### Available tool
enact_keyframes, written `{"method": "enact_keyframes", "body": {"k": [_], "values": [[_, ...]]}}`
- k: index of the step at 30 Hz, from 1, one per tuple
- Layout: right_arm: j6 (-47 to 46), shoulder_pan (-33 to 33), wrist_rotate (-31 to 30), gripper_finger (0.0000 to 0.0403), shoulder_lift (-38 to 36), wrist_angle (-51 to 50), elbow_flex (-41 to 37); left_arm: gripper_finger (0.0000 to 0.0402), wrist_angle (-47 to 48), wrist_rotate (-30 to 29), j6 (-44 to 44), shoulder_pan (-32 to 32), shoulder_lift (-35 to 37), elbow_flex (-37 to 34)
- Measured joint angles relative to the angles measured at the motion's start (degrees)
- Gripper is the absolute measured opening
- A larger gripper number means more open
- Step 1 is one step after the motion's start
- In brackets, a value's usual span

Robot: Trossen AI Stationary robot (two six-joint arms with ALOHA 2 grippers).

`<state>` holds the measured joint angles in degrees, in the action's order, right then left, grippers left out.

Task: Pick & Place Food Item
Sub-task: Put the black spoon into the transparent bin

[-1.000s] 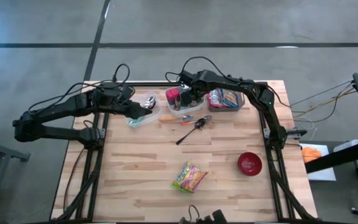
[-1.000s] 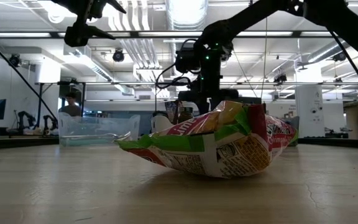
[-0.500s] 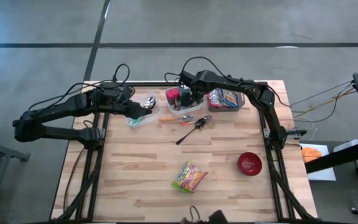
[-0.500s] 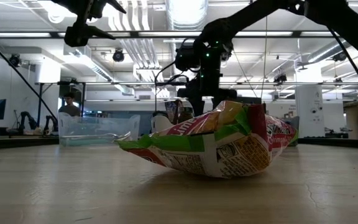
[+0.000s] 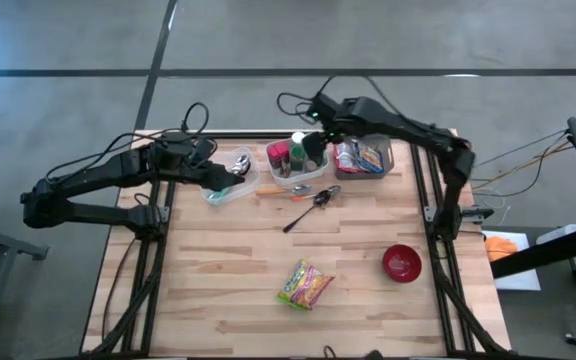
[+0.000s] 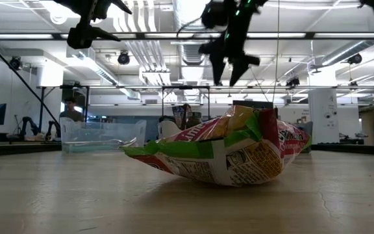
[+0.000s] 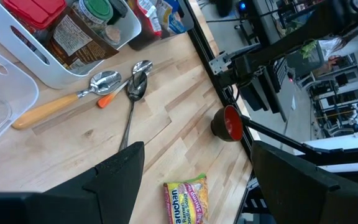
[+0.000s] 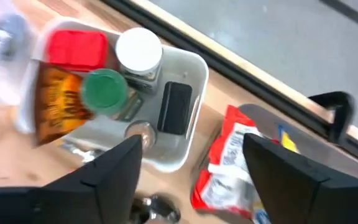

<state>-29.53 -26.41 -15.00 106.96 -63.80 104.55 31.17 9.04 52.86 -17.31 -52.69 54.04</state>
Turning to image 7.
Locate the device with blue light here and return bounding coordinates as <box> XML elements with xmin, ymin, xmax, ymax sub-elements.
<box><xmin>236</xmin><ymin>0</ymin><xmax>251</xmax><ymax>13</ymax></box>

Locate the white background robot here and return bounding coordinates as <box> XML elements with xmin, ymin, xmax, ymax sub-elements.
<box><xmin>347</xmin><ymin>103</ymin><xmax>358</xmax><ymax>133</ymax></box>

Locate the green lid spice jar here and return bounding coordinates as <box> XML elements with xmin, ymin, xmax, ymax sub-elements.
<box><xmin>71</xmin><ymin>0</ymin><xmax>115</xmax><ymax>34</ymax></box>

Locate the white plastic bin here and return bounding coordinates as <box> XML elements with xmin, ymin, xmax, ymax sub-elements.
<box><xmin>0</xmin><ymin>0</ymin><xmax>142</xmax><ymax>90</ymax></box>

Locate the dark metal spoon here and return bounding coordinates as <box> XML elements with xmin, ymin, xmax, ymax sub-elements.
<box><xmin>118</xmin><ymin>70</ymin><xmax>149</xmax><ymax>153</ymax></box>

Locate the person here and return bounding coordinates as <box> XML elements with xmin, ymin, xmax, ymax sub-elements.
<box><xmin>318</xmin><ymin>32</ymin><xmax>358</xmax><ymax>77</ymax></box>

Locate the lime shrimp ramen packet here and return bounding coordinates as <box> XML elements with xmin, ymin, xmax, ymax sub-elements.
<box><xmin>163</xmin><ymin>173</ymin><xmax>210</xmax><ymax>224</ymax></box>

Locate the red bowl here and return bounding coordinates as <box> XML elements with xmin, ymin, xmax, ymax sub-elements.
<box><xmin>210</xmin><ymin>105</ymin><xmax>245</xmax><ymax>143</ymax></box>

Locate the smoked paprika tin red lid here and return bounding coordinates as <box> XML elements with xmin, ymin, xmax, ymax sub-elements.
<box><xmin>1</xmin><ymin>0</ymin><xmax>68</xmax><ymax>43</ymax></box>

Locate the dark grey plastic bin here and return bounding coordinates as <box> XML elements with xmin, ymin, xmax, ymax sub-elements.
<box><xmin>126</xmin><ymin>0</ymin><xmax>196</xmax><ymax>52</ymax></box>

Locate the orange handled spoon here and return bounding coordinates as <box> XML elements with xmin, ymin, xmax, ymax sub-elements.
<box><xmin>96</xmin><ymin>59</ymin><xmax>154</xmax><ymax>110</ymax></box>

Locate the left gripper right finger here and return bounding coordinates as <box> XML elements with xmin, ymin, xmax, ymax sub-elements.
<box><xmin>250</xmin><ymin>140</ymin><xmax>358</xmax><ymax>224</ymax></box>

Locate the red white snack packet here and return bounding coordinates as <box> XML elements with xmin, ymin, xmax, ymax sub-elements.
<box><xmin>127</xmin><ymin>0</ymin><xmax>163</xmax><ymax>41</ymax></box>

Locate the yellow blue ramen packet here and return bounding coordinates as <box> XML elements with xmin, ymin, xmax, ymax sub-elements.
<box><xmin>154</xmin><ymin>0</ymin><xmax>188</xmax><ymax>35</ymax></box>

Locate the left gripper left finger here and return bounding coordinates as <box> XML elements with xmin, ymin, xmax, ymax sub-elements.
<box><xmin>0</xmin><ymin>141</ymin><xmax>145</xmax><ymax>224</ymax></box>

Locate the green plant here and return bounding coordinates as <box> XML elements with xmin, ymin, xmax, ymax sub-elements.
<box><xmin>299</xmin><ymin>39</ymin><xmax>319</xmax><ymax>60</ymax></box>

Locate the black table frame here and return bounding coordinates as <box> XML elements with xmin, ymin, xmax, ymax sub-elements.
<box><xmin>181</xmin><ymin>0</ymin><xmax>279</xmax><ymax>224</ymax></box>

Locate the small glass spice jar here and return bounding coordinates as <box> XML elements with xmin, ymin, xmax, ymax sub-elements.
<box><xmin>102</xmin><ymin>24</ymin><xmax>123</xmax><ymax>47</ymax></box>

